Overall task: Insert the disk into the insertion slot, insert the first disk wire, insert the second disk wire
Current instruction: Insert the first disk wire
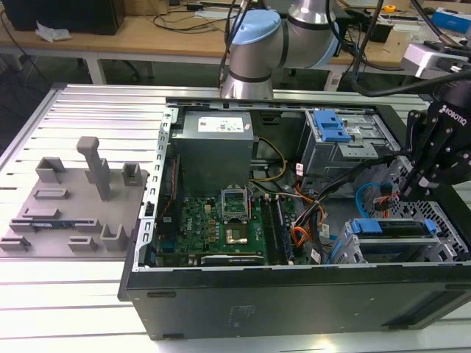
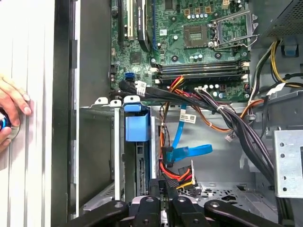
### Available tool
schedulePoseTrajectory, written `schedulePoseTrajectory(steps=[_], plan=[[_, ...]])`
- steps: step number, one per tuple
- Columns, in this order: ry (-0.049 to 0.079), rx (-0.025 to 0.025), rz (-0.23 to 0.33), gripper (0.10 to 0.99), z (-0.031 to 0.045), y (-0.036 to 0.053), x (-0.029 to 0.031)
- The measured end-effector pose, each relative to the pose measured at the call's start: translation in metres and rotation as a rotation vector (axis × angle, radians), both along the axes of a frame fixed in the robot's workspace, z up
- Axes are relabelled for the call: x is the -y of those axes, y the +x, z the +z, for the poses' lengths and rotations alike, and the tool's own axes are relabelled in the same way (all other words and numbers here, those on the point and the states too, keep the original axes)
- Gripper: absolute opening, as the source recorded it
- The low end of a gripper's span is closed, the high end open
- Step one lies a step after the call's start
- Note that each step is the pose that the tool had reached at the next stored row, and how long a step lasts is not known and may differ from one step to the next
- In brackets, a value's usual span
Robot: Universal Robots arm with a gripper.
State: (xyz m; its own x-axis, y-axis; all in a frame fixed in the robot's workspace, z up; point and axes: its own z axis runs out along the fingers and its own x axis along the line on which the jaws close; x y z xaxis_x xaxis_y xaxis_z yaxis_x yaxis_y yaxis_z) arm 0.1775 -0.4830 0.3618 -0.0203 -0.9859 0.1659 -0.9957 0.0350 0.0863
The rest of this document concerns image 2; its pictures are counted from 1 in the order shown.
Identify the metal optical drive cage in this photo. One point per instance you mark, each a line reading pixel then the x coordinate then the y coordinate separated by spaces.
pixel 288 165

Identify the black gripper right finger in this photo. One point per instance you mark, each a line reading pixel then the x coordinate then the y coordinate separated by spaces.
pixel 184 212

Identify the black PC case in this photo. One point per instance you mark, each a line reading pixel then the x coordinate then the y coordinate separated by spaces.
pixel 61 94

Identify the CPU socket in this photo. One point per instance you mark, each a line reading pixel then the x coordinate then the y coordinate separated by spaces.
pixel 196 36

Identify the green motherboard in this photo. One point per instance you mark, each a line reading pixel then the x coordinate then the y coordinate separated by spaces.
pixel 175 47

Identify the hard disk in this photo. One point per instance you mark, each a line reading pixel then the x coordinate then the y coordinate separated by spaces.
pixel 136 127

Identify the metal socket cover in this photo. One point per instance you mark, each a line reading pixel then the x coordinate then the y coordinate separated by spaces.
pixel 248 23

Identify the person's bare hand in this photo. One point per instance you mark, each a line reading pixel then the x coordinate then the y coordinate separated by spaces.
pixel 14 99

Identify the beige expansion slot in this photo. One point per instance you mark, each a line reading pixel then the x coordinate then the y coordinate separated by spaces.
pixel 130 23

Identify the black graphics card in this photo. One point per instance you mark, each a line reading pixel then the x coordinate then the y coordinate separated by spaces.
pixel 142 23

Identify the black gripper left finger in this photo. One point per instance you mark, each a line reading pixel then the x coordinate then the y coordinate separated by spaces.
pixel 149 212

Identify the metal disk bay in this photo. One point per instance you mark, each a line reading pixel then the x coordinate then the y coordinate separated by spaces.
pixel 118 142

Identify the grey power supply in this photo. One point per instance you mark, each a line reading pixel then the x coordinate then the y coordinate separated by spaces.
pixel 288 16

